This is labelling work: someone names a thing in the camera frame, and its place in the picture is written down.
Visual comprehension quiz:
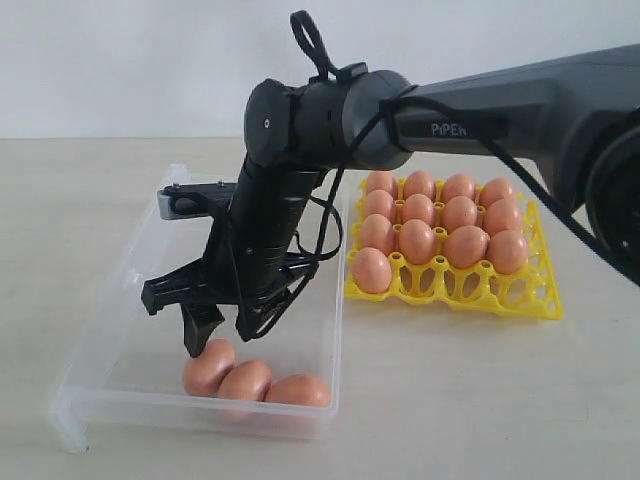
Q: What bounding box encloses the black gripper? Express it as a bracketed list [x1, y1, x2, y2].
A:
[141, 219, 320, 358]

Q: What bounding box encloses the black camera cable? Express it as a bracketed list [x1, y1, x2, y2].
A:
[234, 9, 640, 344]

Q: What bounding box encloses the brown egg packed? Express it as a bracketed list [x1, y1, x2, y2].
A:
[403, 170, 437, 201]
[479, 177, 517, 208]
[364, 171, 398, 199]
[440, 173, 476, 203]

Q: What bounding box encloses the brown egg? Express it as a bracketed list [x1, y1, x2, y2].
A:
[363, 189, 397, 224]
[217, 359, 272, 401]
[264, 374, 331, 407]
[398, 219, 437, 265]
[182, 338, 236, 397]
[360, 214, 395, 256]
[401, 193, 436, 227]
[441, 196, 478, 233]
[442, 225, 489, 269]
[486, 230, 528, 275]
[483, 198, 523, 236]
[351, 247, 392, 294]

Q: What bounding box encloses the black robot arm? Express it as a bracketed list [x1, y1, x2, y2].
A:
[141, 44, 639, 356]

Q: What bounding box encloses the yellow plastic egg tray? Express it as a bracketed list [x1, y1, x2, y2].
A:
[344, 193, 564, 320]

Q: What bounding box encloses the clear plastic bin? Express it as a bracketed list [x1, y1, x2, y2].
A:
[48, 187, 353, 453]

